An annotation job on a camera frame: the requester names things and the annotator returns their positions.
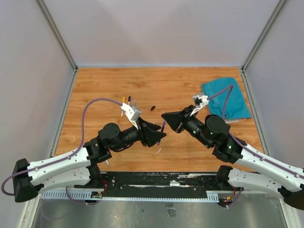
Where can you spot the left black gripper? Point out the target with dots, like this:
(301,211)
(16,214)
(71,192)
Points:
(155,137)

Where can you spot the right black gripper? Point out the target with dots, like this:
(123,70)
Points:
(177,120)

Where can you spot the purple gel pen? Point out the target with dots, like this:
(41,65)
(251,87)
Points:
(162,130)

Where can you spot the yellow capped white marker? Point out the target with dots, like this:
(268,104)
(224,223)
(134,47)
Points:
(122,111)

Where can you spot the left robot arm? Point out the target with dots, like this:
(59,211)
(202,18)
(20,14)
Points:
(80,167)

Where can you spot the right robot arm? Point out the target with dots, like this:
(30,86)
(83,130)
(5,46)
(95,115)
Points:
(270,175)

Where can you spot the teal cloth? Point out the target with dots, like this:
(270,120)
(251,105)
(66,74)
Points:
(226,98)

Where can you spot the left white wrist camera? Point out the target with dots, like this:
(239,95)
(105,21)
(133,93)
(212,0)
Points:
(132,113)

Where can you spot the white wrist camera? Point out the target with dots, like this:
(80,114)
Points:
(132,113)
(200,101)

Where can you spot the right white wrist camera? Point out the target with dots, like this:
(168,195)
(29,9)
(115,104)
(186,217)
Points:
(200,101)

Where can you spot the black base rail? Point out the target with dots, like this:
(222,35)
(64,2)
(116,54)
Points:
(160,185)

